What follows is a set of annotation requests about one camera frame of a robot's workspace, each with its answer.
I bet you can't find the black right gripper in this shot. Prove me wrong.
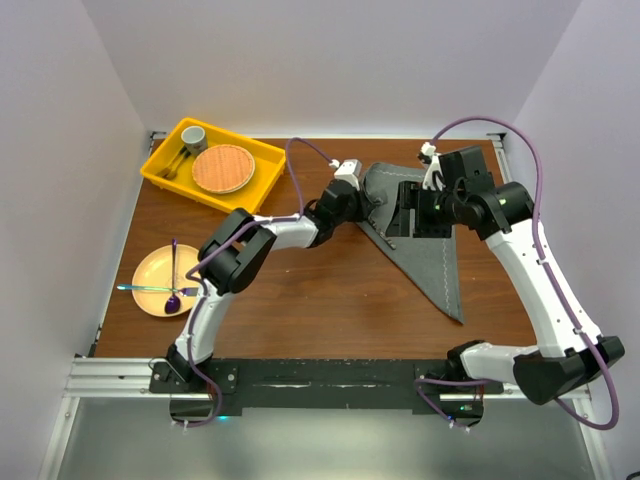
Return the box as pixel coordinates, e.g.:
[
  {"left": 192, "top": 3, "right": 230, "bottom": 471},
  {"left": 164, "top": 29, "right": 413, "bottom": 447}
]
[{"left": 386, "top": 179, "right": 465, "bottom": 238}]

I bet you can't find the grey cloth napkin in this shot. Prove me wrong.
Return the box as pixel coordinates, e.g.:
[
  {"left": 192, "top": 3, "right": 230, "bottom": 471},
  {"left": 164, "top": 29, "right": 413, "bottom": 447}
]
[{"left": 359, "top": 162, "right": 465, "bottom": 323}]

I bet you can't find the silver metal spoon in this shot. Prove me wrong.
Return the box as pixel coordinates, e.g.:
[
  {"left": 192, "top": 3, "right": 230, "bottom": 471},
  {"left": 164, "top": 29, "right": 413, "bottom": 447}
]
[{"left": 367, "top": 218, "right": 397, "bottom": 250}]

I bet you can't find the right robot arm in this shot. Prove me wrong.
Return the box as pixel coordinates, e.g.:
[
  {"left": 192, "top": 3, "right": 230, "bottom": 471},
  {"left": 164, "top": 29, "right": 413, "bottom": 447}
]
[{"left": 386, "top": 143, "right": 624, "bottom": 405}]

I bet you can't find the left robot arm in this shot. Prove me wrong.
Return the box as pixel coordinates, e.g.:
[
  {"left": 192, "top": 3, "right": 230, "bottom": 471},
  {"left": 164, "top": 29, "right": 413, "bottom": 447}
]
[{"left": 165, "top": 179, "right": 373, "bottom": 392}]

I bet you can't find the woven wicker plate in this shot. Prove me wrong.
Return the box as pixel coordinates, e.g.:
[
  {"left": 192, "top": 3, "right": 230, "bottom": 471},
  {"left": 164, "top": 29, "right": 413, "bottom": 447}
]
[{"left": 192, "top": 144, "right": 256, "bottom": 194}]

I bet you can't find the white ceramic cup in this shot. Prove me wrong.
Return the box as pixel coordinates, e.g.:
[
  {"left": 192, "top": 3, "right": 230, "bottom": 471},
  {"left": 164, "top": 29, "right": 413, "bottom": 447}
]
[{"left": 181, "top": 126, "right": 208, "bottom": 157}]

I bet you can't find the dark cutlery in tray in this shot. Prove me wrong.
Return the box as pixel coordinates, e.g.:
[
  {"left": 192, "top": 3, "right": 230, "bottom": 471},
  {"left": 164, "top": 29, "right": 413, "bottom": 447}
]
[{"left": 158, "top": 146, "right": 191, "bottom": 180}]

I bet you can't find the yellow plastic tray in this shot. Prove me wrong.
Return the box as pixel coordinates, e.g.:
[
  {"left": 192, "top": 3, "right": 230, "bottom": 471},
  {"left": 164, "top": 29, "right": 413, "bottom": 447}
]
[{"left": 140, "top": 117, "right": 286, "bottom": 213}]

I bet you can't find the iridescent fork on plate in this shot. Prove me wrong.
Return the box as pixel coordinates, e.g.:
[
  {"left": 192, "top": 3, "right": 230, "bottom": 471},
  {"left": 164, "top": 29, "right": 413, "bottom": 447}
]
[{"left": 116, "top": 284, "right": 199, "bottom": 297}]

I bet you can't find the purple iridescent spoon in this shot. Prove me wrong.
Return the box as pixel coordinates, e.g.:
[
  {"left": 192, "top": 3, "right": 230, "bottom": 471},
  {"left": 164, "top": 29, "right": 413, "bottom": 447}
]
[{"left": 164, "top": 238, "right": 181, "bottom": 315}]

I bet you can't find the pale yellow round plate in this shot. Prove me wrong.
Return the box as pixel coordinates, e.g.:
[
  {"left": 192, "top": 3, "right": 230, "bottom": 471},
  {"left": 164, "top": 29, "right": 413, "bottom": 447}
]
[{"left": 131, "top": 244, "right": 199, "bottom": 318}]

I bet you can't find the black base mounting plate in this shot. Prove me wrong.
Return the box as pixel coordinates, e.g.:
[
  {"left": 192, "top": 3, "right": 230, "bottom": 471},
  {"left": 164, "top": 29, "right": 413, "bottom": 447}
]
[{"left": 149, "top": 359, "right": 504, "bottom": 425}]

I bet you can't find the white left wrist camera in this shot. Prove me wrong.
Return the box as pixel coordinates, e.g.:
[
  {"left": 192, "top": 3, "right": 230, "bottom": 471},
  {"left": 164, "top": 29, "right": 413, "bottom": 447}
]
[{"left": 329, "top": 159, "right": 362, "bottom": 190}]

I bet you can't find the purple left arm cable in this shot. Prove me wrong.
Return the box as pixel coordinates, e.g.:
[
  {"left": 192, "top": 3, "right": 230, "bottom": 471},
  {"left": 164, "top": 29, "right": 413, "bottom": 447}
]
[{"left": 169, "top": 137, "right": 336, "bottom": 429}]

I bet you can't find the aluminium frame rail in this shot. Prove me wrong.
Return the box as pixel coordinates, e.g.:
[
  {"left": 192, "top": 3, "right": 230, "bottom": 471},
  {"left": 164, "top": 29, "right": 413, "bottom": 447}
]
[{"left": 37, "top": 130, "right": 616, "bottom": 480}]

